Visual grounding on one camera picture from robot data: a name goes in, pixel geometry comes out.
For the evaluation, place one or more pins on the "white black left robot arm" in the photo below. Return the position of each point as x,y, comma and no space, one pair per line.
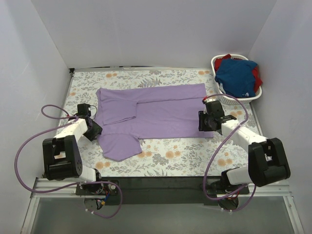
61,155

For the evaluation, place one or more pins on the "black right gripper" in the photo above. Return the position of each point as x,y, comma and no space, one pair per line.
201,121

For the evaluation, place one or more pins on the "white perforated laundry basket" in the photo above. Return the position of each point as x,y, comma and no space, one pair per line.
234,97

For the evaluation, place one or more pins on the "purple t shirt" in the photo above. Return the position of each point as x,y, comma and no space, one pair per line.
126,116

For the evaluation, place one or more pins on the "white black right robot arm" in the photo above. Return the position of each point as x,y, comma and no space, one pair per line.
267,161

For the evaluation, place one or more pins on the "red t shirt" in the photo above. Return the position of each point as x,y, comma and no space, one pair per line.
257,78

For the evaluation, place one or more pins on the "aluminium front frame rail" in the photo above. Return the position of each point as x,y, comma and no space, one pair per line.
42,184

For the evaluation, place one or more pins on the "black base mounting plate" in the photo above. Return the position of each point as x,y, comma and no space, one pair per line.
159,190

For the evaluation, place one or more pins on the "blue t shirt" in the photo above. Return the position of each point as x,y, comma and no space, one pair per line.
236,77

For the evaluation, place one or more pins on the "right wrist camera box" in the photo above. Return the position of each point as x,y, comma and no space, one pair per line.
206,100

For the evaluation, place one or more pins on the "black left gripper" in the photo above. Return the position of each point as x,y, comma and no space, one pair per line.
96,131

